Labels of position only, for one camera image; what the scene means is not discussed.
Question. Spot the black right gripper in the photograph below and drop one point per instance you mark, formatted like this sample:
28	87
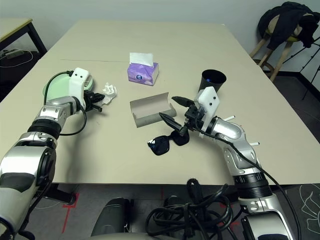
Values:
195	118

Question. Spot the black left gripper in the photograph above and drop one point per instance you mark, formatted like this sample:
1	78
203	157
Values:
89	100

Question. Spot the white tissue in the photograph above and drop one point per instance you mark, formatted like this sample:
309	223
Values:
111	93

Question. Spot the grey glasses case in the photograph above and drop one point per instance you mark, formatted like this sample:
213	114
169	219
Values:
150	117

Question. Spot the black sunglasses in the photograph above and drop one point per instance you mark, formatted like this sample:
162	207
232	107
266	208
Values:
160	147

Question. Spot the green plastic plate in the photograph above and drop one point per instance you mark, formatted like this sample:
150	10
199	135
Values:
58	85

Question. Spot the white marker with black cap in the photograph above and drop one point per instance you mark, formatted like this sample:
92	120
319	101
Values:
255	143

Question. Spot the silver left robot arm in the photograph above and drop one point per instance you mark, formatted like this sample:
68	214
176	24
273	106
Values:
25	160

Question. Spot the purple tissue box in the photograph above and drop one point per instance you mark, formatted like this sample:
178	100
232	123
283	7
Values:
142	75

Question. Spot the black plastic cup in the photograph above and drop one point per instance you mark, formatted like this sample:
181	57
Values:
220	85

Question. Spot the grey power adapter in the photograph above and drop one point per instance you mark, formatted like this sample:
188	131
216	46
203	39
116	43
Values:
15	53

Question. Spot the grey robot left leg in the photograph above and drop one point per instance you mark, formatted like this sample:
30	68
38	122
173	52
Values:
110	217

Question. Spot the yellow-green stool cushion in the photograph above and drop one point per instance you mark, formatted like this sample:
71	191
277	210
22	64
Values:
292	38

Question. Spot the wooden stool with black jacket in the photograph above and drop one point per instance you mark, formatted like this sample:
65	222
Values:
287	22

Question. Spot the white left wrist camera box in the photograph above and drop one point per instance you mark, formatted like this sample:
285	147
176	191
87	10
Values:
78	82

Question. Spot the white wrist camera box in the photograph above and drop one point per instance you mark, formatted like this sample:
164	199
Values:
210	100
78	82

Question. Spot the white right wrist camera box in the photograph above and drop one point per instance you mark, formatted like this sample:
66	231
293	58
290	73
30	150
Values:
210	100

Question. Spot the beige side table black frame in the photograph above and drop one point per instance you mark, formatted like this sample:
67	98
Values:
12	27

